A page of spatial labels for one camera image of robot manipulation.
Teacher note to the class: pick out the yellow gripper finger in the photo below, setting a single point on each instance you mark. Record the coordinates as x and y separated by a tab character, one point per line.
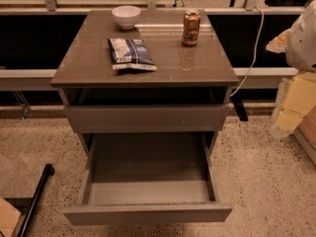
279	43
295	98

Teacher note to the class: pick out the white ceramic bowl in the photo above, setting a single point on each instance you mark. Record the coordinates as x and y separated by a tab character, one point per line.
126	16

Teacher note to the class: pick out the grey drawer cabinet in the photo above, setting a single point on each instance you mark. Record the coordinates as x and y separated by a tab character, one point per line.
200	75

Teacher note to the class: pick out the black metal bar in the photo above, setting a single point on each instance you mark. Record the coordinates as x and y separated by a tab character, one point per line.
47	171

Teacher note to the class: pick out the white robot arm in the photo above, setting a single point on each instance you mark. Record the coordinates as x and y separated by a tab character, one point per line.
300	52

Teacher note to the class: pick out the black table leg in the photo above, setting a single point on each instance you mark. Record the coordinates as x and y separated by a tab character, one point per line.
239	108

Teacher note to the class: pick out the cardboard box right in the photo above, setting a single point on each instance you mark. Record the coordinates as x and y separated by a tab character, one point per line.
306	134

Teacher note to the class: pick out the blue white chip bag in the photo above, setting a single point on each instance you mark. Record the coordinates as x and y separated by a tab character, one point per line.
130	54

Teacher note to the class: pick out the open grey middle drawer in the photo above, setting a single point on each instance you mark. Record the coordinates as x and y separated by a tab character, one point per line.
133	178

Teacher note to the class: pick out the orange soda can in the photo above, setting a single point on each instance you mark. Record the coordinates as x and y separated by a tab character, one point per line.
191	27

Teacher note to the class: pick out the cardboard box lower left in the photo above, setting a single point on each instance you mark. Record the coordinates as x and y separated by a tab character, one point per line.
9	217

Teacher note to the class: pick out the cardboard box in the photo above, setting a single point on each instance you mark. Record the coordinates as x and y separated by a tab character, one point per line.
9	217
306	134

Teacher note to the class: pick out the closed grey top drawer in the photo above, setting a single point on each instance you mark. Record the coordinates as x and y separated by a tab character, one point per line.
118	119

